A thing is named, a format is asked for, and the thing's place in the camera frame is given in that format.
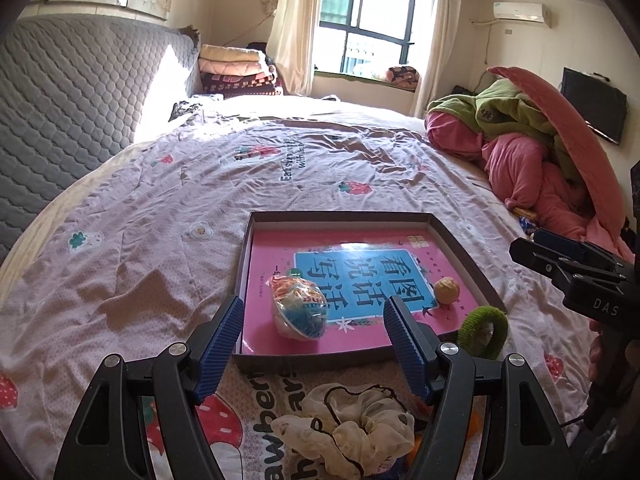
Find grey quilted headboard cover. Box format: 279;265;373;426
0;14;201;256

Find walnut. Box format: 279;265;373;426
433;277;460;305

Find green hair scrunchie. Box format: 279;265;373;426
457;306;509;361

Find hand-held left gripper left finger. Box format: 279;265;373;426
54;295;246;480

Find window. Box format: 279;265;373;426
317;0;423;82

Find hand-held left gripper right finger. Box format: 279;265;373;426
382;295;581;480

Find cream folded blanket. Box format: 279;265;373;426
200;44;266;63

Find dark cardboard box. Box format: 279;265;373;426
234;211;508;375

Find black patterned cloth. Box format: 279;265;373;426
170;101;203;122

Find blue ball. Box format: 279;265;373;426
268;274;328;342

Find dark checked folded blanket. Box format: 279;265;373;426
200;71;285;97

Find person's right hand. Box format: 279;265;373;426
588;320;607;385

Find pink fleece blanket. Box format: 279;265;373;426
425;110;636;261

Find white air conditioner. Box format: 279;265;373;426
491;1;552;29

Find cream curtain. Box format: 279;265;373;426
412;0;468;118
265;0;331;97

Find brown floral folded blanket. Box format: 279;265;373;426
386;66;421;92

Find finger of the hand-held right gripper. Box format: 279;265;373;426
532;228;637;267
510;237;628;293

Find white patterned hair scrunchie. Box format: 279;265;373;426
270;382;416;478

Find black television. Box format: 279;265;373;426
560;66;628;146

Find green fleece blanket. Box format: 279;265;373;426
427;77;586;182

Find pink folded blanket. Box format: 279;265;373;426
199;56;274;79

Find salmon pink cushion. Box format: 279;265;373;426
487;66;640;261

